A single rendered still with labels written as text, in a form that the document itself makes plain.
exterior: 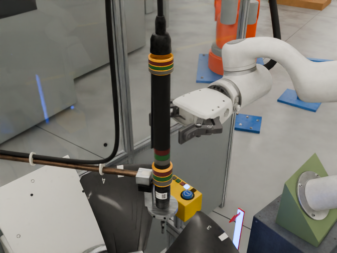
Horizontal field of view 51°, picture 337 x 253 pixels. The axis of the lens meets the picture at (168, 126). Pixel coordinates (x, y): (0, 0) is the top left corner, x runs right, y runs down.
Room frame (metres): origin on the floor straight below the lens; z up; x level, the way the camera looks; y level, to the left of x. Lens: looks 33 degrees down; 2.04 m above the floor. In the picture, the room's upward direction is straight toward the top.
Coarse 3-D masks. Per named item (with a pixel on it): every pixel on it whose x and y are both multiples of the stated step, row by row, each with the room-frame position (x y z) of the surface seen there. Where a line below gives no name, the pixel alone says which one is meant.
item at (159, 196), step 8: (160, 24) 0.56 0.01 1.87; (160, 32) 0.56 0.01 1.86; (152, 40) 0.55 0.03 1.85; (160, 40) 0.55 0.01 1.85; (168, 40) 0.56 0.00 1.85; (152, 48) 0.55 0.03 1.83; (160, 48) 0.55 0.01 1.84; (168, 48) 0.55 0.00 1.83; (160, 192) 0.55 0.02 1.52; (168, 192) 0.56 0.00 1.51; (160, 200) 0.55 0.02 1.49; (168, 200) 0.56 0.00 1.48; (160, 208) 0.55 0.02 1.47
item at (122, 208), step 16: (96, 176) 0.72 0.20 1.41; (112, 176) 0.72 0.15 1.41; (96, 192) 0.69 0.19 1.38; (112, 192) 0.69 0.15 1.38; (128, 192) 0.69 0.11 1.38; (96, 208) 0.67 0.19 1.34; (112, 208) 0.66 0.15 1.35; (128, 208) 0.65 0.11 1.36; (144, 208) 0.65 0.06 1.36; (112, 224) 0.63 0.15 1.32; (128, 224) 0.62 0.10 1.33; (144, 224) 0.62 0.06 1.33; (112, 240) 0.60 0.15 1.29; (128, 240) 0.60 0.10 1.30; (144, 240) 0.59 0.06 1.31
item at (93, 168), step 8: (16, 160) 0.63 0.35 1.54; (24, 160) 0.62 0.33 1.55; (40, 160) 0.62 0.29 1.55; (48, 160) 0.62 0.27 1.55; (72, 168) 0.60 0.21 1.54; (80, 168) 0.59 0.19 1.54; (88, 168) 0.59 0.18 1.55; (96, 168) 0.59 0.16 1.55; (104, 168) 0.59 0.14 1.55; (112, 168) 0.59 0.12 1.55; (128, 176) 0.58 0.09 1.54
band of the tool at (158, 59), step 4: (148, 56) 0.56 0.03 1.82; (152, 56) 0.58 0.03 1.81; (156, 56) 0.59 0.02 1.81; (164, 56) 0.59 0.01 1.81; (168, 56) 0.58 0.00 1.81; (172, 56) 0.56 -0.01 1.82; (152, 60) 0.55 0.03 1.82; (156, 60) 0.55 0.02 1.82; (160, 60) 0.55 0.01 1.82; (164, 60) 0.55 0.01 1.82; (168, 60) 0.55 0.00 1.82
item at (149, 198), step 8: (136, 176) 0.56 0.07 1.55; (144, 176) 0.56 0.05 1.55; (144, 184) 0.56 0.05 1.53; (152, 184) 0.56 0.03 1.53; (144, 192) 0.56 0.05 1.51; (152, 192) 0.56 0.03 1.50; (144, 200) 0.56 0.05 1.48; (152, 200) 0.56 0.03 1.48; (176, 200) 0.58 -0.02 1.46; (152, 208) 0.55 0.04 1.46; (168, 208) 0.55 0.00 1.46; (176, 208) 0.55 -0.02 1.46; (152, 216) 0.54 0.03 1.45; (160, 216) 0.53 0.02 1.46; (168, 216) 0.53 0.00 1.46
